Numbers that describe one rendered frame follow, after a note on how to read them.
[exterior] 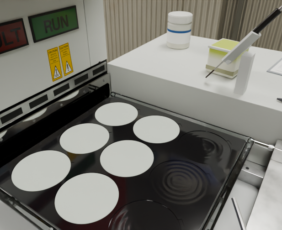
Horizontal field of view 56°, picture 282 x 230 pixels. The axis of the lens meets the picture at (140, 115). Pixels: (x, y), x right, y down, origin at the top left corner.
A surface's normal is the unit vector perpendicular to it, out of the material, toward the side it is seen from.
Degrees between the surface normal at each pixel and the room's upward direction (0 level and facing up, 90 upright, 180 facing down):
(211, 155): 0
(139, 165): 0
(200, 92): 90
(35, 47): 90
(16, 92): 90
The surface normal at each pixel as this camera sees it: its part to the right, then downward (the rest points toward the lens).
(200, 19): -0.41, 0.51
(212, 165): 0.00, -0.83
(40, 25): 0.84, 0.30
